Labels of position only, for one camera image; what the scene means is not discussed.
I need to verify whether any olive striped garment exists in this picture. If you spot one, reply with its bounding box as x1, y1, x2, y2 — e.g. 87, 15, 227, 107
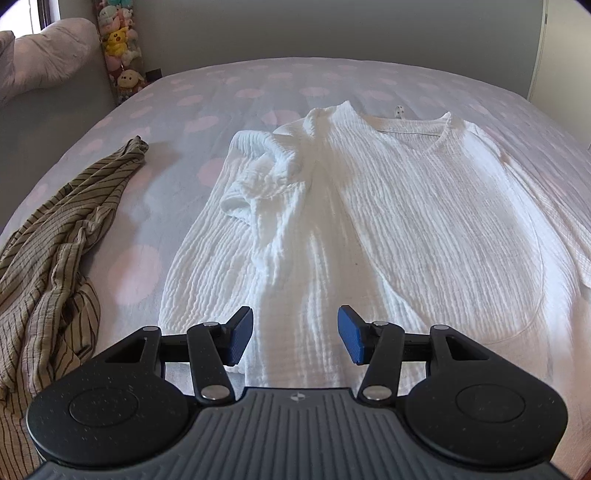
0, 135, 150, 462

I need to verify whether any white door frame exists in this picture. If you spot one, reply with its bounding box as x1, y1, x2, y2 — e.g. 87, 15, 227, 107
526, 0, 548, 101

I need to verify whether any grey upholstered headboard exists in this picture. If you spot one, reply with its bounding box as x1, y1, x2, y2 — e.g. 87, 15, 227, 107
0, 58, 117, 234

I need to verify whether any pale pink pillow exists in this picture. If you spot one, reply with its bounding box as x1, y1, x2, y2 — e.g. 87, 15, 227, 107
0, 17, 103, 108

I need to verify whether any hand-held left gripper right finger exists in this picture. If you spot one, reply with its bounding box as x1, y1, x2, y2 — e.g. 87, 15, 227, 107
337, 305, 498, 408

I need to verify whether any white crinkle shirt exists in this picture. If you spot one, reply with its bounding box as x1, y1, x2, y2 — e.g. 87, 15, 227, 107
158, 100, 591, 389

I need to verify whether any stack of plush toys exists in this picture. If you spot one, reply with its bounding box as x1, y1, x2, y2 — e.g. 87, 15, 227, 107
95, 0, 149, 105

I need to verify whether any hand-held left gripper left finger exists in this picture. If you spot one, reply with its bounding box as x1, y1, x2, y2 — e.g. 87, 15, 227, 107
92, 306, 254, 406

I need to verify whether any bed with pink dotted sheet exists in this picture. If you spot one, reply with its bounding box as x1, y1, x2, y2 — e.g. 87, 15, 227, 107
0, 56, 591, 467

